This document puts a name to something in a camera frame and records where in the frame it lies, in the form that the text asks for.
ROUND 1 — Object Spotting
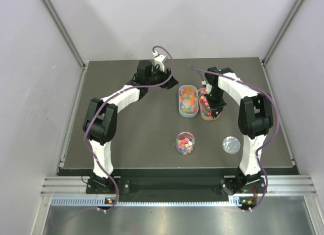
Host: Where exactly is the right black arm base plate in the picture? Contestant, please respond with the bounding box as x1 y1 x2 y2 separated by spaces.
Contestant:
220 176 265 195

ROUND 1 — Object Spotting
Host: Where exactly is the clear round jar lid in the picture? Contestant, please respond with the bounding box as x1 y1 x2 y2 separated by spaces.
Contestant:
222 136 241 154

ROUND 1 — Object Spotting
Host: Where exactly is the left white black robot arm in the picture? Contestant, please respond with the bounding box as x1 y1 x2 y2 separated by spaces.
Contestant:
83 60 179 193

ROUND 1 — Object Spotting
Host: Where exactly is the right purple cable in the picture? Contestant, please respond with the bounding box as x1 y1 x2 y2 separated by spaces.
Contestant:
187 64 280 212

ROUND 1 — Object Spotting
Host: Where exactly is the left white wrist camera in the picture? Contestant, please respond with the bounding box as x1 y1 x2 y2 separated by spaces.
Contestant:
152 51 169 72

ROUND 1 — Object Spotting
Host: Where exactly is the left aluminium corner post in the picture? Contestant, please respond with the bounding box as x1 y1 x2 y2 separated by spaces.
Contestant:
37 0 88 71

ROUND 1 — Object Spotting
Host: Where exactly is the slotted grey cable duct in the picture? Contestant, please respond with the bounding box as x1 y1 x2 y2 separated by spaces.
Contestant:
51 196 256 207

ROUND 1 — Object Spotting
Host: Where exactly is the aluminium front frame rail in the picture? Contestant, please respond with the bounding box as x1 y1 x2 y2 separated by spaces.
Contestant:
40 175 316 197

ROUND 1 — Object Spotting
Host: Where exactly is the pink tray of opaque candies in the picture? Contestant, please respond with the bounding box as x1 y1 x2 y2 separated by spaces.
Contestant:
198 88 219 121

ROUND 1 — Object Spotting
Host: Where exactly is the right aluminium corner post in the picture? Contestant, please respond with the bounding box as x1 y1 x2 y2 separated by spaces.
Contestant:
260 0 311 66

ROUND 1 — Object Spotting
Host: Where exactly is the aluminium corner post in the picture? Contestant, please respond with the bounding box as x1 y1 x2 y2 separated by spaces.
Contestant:
260 0 311 66
37 0 88 71

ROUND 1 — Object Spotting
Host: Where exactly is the purple cable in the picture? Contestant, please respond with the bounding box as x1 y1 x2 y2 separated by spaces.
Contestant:
50 45 174 220
187 64 280 212

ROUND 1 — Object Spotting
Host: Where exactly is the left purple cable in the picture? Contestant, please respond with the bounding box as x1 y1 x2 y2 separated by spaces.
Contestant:
50 45 174 220

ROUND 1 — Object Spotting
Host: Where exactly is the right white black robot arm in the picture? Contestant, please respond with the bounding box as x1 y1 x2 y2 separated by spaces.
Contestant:
205 67 273 195

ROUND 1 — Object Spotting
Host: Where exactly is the blue tray of translucent candies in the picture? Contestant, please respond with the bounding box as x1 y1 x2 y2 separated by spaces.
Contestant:
178 85 199 118

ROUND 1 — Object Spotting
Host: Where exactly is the clear plastic jar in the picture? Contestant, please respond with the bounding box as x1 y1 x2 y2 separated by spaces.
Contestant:
175 132 195 155

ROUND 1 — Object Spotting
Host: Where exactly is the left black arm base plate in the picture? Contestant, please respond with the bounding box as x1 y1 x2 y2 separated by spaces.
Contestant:
86 178 130 194

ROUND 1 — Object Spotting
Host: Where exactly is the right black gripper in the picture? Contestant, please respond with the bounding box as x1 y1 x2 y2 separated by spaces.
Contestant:
203 87 226 119

